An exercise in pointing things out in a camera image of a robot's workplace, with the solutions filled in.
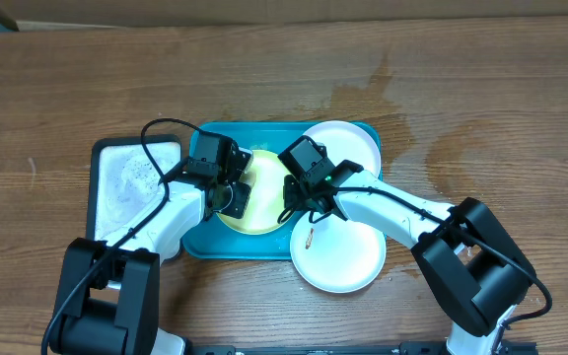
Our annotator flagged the yellow round plate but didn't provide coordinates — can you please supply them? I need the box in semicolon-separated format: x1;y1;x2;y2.
219;150;289;235

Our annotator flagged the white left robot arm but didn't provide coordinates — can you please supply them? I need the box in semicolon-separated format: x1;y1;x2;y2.
40;143;253;355

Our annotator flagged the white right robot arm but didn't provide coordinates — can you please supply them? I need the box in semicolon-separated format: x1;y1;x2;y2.
281;158;538;354

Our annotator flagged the black soapy water tray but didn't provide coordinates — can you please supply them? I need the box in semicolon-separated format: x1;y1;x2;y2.
86;134;181;259

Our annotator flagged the white plate upper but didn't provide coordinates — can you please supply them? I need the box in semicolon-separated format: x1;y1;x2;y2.
304;120;382;178

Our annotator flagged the white plate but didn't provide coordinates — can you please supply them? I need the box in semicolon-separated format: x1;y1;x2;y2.
290;214;387;294
304;120;382;178

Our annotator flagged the white plate lower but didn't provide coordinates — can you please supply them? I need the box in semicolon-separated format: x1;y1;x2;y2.
290;214;387;294

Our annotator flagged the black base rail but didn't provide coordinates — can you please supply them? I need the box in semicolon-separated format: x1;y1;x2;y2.
184;340;539;355

